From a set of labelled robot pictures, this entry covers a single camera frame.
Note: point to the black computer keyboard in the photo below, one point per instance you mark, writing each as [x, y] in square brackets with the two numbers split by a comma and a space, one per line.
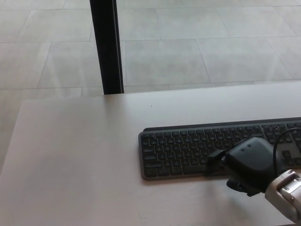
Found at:
[178, 153]

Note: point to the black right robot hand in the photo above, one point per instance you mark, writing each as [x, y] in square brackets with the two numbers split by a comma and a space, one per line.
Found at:
[249, 160]

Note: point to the black vertical metal post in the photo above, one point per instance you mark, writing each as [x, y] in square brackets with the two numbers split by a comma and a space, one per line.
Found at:
[105, 47]

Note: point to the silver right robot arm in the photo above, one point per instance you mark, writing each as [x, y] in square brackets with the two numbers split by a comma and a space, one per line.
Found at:
[285, 190]

